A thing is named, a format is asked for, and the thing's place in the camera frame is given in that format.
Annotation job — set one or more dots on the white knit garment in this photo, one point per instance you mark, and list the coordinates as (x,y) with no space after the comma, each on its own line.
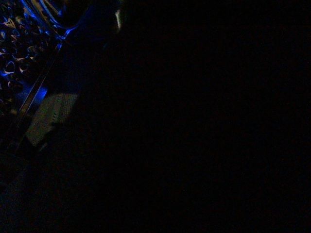
(53,111)

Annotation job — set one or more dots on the stainless steel washer drum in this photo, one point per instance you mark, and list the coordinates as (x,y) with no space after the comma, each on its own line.
(46,47)

